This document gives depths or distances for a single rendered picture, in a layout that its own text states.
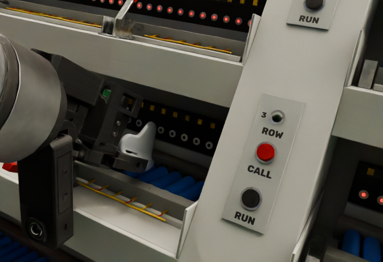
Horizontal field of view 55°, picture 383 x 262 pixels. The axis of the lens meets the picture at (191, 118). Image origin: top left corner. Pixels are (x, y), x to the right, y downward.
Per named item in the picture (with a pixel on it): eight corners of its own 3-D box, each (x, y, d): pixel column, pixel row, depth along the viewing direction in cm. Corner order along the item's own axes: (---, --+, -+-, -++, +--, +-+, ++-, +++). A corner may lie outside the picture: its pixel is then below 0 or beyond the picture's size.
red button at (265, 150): (271, 163, 32) (276, 146, 33) (253, 158, 33) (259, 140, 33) (272, 164, 33) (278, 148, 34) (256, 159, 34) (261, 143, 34)
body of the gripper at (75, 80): (149, 101, 40) (78, 59, 29) (121, 177, 39) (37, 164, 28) (94, 85, 43) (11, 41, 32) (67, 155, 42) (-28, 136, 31)
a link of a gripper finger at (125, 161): (158, 163, 42) (107, 149, 34) (153, 176, 42) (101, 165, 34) (127, 152, 44) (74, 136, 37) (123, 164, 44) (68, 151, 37)
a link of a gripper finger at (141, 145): (181, 134, 47) (139, 114, 39) (166, 177, 46) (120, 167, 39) (162, 127, 49) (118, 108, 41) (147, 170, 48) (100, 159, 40)
